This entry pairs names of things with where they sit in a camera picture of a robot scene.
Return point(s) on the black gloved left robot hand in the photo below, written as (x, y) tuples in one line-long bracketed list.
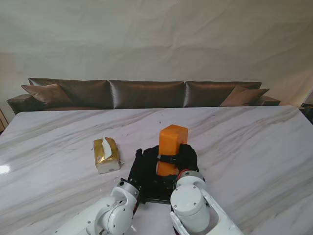
[(144, 166)]

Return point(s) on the gold tissue pack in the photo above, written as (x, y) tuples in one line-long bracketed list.
[(102, 154)]

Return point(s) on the brown leather sofa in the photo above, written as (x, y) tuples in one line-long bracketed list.
[(22, 101)]

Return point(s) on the dark side furniture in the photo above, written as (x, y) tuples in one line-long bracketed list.
[(307, 111)]

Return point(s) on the brown sofa back cushion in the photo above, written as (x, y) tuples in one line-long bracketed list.
[(90, 93), (146, 94), (207, 94)]

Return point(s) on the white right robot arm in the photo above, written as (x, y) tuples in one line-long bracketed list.
[(190, 208)]

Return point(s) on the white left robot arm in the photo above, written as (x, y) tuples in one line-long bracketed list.
[(107, 213)]

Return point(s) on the brown throw pillow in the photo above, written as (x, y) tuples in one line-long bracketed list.
[(46, 94), (244, 96)]

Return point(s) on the orange tissue box cover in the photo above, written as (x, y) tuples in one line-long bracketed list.
[(171, 139)]

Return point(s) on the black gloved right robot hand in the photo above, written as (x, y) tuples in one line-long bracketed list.
[(188, 159)]

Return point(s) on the black tissue box base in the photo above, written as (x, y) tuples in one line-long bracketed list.
[(159, 192)]

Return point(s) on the wooden slatted furniture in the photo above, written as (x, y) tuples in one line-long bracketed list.
[(2, 120)]

